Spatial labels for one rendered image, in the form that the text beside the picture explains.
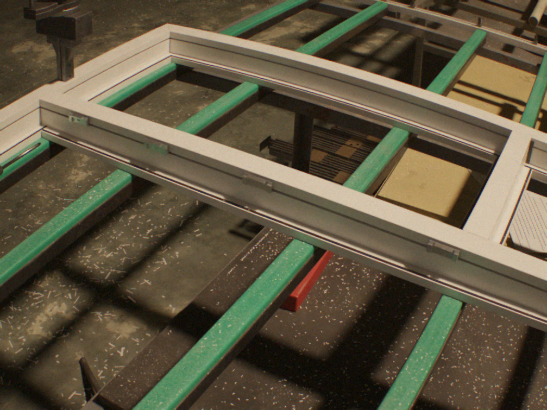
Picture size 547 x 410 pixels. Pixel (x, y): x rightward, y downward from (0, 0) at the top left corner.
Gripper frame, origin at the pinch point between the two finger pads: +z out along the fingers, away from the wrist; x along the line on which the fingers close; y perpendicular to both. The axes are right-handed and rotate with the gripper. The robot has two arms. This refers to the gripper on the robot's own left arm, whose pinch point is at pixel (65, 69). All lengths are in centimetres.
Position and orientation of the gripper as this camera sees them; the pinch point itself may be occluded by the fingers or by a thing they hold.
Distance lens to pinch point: 136.9
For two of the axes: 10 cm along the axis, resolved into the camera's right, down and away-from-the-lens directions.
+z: -0.4, 8.2, 5.6
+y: 5.2, -4.7, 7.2
